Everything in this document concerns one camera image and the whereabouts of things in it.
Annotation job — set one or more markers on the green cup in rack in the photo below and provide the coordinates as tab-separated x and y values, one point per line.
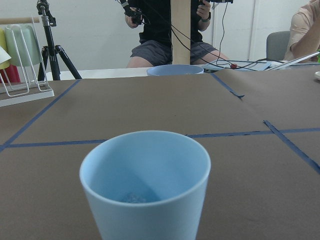
22	45

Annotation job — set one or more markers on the blue bowl with fork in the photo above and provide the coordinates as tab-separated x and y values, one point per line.
174	69

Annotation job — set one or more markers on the wooden post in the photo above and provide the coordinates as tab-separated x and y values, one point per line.
180	31

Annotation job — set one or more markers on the light blue cup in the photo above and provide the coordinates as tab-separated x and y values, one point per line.
146	185

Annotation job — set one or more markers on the red cylinder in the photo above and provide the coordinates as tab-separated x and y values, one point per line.
10	74

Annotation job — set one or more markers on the person in beige shirt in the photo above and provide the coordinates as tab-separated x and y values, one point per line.
304	36

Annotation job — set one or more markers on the white wire cup rack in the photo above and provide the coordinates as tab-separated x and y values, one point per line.
29	88

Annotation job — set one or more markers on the seated operator in black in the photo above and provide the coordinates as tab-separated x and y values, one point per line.
155	41

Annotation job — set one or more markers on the black camera tripod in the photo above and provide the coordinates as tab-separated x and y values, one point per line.
50	51

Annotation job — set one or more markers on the yellow cup in rack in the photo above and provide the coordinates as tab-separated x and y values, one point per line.
4	56

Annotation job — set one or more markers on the grey office chair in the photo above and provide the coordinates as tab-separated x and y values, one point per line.
276	45

